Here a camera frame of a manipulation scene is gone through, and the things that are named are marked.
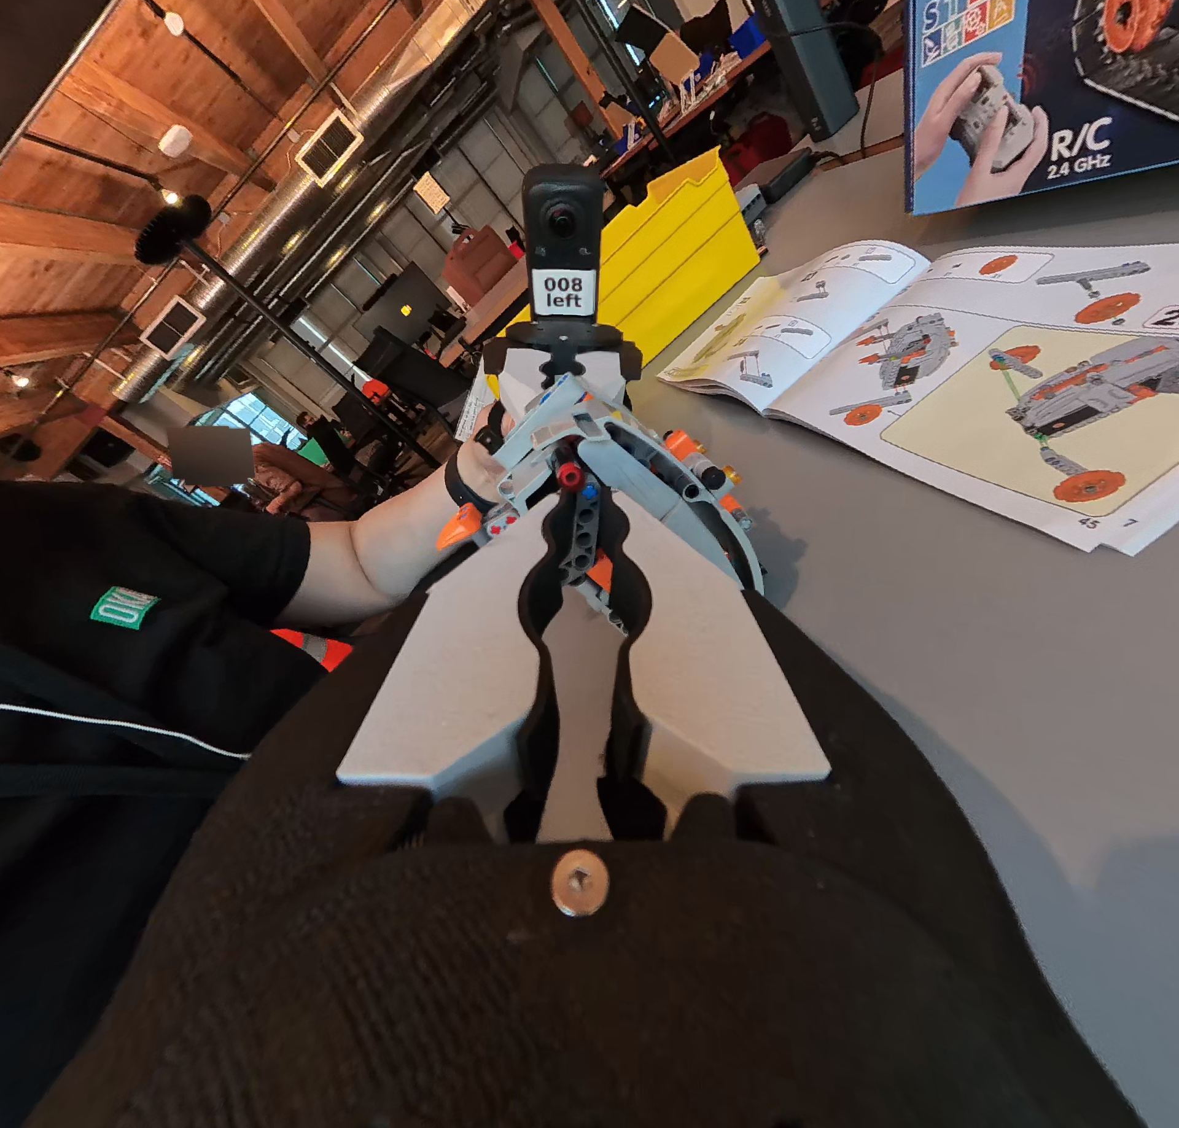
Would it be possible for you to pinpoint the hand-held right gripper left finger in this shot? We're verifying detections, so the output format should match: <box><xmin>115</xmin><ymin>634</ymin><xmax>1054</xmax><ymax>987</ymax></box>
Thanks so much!
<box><xmin>334</xmin><ymin>492</ymin><xmax>561</xmax><ymax>836</ymax></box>

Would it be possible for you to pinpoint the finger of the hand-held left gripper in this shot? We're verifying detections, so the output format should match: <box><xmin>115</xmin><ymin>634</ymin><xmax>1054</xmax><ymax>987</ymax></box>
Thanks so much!
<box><xmin>496</xmin><ymin>347</ymin><xmax>557</xmax><ymax>429</ymax></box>
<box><xmin>571</xmin><ymin>349</ymin><xmax>635</xmax><ymax>424</ymax></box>

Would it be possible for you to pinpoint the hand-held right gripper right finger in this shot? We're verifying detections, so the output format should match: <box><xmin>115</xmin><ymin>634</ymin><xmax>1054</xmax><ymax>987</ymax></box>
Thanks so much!
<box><xmin>607</xmin><ymin>491</ymin><xmax>834</xmax><ymax>817</ymax></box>

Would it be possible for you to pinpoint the grey black building-block robot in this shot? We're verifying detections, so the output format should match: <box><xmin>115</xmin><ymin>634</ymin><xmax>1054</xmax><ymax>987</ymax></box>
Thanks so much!
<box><xmin>492</xmin><ymin>381</ymin><xmax>765</xmax><ymax>635</ymax></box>

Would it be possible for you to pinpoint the grey desk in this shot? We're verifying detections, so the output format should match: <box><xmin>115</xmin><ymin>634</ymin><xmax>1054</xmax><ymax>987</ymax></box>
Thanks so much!
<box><xmin>635</xmin><ymin>50</ymin><xmax>1179</xmax><ymax>1128</ymax></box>

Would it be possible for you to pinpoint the person's left hand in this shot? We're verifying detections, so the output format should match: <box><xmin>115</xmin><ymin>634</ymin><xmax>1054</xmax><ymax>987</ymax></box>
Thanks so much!
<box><xmin>446</xmin><ymin>403</ymin><xmax>511</xmax><ymax>512</ymax></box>

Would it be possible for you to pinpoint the yellow plastic bin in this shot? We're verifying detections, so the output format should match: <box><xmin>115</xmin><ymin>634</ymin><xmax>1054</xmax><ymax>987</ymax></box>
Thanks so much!
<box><xmin>597</xmin><ymin>145</ymin><xmax>764</xmax><ymax>368</ymax></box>

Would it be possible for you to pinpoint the orange safety vest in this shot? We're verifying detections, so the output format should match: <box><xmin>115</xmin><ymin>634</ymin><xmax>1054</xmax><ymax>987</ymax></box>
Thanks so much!
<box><xmin>269</xmin><ymin>628</ymin><xmax>355</xmax><ymax>675</ymax></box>

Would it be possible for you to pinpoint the wooden workbench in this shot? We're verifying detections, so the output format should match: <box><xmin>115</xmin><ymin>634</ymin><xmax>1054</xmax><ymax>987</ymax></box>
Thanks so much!
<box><xmin>598</xmin><ymin>31</ymin><xmax>775</xmax><ymax>180</ymax></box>

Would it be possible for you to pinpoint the red bag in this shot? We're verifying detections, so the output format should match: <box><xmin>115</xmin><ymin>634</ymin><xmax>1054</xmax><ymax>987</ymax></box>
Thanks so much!
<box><xmin>722</xmin><ymin>114</ymin><xmax>793</xmax><ymax>184</ymax></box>

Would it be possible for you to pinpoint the black computer tower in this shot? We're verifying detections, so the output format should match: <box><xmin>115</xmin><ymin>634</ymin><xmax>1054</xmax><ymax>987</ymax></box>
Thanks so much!
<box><xmin>754</xmin><ymin>0</ymin><xmax>861</xmax><ymax>143</ymax></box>

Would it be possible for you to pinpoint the open instruction booklet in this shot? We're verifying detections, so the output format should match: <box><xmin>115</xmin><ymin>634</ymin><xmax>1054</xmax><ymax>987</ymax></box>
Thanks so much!
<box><xmin>656</xmin><ymin>238</ymin><xmax>1179</xmax><ymax>558</ymax></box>

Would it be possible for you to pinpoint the black light stand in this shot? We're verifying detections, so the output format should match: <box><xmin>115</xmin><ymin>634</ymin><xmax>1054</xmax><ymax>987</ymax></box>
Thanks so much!
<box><xmin>132</xmin><ymin>192</ymin><xmax>443</xmax><ymax>470</ymax></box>

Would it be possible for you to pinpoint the blue toy box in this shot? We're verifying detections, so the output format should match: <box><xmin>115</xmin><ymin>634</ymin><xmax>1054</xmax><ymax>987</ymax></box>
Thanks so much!
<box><xmin>902</xmin><ymin>0</ymin><xmax>1179</xmax><ymax>217</ymax></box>

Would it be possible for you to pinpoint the silver air duct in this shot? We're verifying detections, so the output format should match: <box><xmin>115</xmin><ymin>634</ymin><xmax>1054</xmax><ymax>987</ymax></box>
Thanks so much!
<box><xmin>110</xmin><ymin>0</ymin><xmax>502</xmax><ymax>401</ymax></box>

